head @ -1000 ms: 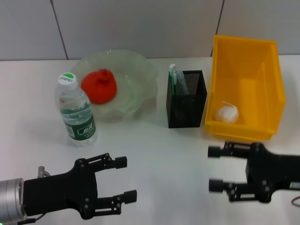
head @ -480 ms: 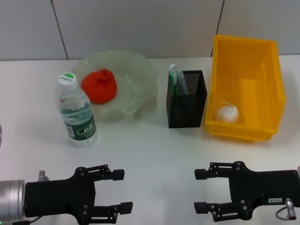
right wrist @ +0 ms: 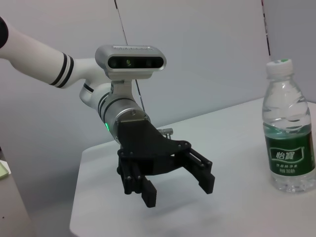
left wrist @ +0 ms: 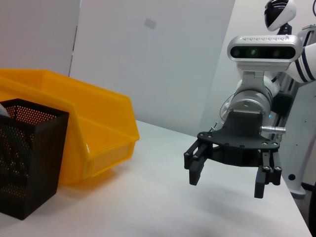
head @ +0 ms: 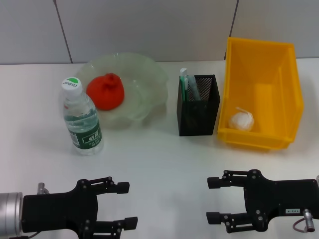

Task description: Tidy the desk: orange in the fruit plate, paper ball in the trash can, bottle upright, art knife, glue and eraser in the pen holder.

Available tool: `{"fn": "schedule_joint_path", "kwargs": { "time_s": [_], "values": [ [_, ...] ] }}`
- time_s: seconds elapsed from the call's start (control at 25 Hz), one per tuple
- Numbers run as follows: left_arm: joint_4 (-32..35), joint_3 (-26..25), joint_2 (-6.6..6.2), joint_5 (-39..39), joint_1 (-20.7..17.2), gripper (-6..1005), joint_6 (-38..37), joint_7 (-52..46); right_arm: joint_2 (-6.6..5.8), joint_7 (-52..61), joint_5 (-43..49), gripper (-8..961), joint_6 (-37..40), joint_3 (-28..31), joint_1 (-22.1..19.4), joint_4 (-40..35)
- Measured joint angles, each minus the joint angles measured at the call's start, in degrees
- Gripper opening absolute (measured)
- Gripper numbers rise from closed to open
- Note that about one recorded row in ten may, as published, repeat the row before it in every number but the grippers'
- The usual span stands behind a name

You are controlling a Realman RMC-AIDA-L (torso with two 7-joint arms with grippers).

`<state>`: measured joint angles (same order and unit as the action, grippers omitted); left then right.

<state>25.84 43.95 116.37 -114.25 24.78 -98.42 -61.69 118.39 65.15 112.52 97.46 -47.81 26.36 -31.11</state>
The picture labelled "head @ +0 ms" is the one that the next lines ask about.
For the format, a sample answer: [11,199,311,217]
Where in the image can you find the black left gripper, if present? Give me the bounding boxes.
[21,176,139,239]

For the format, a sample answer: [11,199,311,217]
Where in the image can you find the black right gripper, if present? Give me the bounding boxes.
[206,169,319,234]

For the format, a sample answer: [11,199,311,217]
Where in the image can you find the white paper ball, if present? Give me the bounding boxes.
[228,107,256,131]

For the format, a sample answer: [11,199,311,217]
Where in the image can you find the clear green-label water bottle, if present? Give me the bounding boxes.
[59,77,105,156]

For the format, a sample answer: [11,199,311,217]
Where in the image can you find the red ball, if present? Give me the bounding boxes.
[86,73,125,111]

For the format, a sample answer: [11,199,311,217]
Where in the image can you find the grey marker pen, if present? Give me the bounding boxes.
[187,75,203,102]

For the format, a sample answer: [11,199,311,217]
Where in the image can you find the mint green pen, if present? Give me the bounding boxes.
[179,67,190,103]

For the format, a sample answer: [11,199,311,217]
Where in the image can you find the black mesh pen holder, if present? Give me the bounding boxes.
[176,74,221,137]

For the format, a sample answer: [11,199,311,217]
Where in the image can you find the clear glass fruit plate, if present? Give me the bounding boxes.
[74,51,170,130]

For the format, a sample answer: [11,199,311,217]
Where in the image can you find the yellow plastic storage bin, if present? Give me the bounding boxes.
[217,36,305,152]

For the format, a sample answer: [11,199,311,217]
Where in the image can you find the left gripper cable with connector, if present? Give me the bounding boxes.
[24,182,50,238]

